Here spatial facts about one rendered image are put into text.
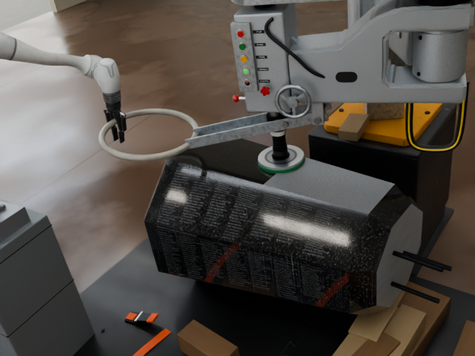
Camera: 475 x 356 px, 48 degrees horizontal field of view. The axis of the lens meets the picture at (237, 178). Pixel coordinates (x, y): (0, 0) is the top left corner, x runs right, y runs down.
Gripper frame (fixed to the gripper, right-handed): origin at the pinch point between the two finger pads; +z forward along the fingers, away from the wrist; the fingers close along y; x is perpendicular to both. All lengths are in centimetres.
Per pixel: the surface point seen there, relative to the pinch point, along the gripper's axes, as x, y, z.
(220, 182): -6, 67, 2
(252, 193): -7, 86, 0
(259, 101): 4, 82, -39
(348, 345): -22, 143, 50
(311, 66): 10, 102, -57
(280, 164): 10, 91, -7
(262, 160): 9, 81, -6
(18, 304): -86, 12, 40
